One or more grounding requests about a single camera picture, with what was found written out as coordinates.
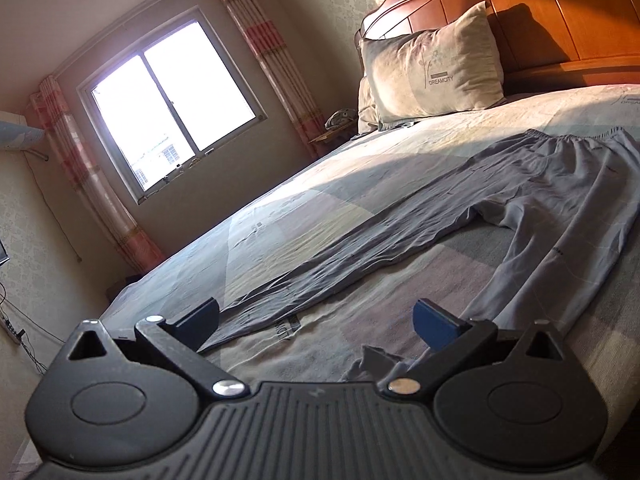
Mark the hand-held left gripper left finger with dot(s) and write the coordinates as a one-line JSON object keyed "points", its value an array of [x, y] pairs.
{"points": [[197, 321]]}

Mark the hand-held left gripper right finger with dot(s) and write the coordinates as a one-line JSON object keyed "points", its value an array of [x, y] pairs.
{"points": [[435, 326]]}

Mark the grey pants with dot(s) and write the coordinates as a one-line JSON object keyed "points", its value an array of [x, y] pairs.
{"points": [[550, 185]]}

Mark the bed with patchwork sheet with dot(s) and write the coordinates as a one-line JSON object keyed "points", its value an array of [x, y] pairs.
{"points": [[300, 210]]}

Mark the power strip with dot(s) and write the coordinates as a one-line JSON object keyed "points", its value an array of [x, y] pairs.
{"points": [[12, 329]]}

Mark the pink striped curtain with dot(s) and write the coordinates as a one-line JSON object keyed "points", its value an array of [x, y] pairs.
{"points": [[85, 170], [270, 50]]}

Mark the black television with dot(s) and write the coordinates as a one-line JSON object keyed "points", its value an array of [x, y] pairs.
{"points": [[3, 252]]}

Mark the wooden nightstand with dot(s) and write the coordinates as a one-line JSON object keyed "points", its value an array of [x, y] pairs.
{"points": [[335, 140]]}

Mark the small beige pillow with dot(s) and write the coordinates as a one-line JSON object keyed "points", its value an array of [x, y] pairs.
{"points": [[367, 110]]}

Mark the sliding window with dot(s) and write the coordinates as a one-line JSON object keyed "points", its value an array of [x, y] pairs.
{"points": [[170, 95]]}

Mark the beige printed pillow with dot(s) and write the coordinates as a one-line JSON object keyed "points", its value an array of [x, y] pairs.
{"points": [[430, 70]]}

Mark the white air conditioner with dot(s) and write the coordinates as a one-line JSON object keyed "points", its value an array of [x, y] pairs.
{"points": [[20, 132]]}

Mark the wooden headboard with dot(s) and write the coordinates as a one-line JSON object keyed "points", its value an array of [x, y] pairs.
{"points": [[550, 15]]}

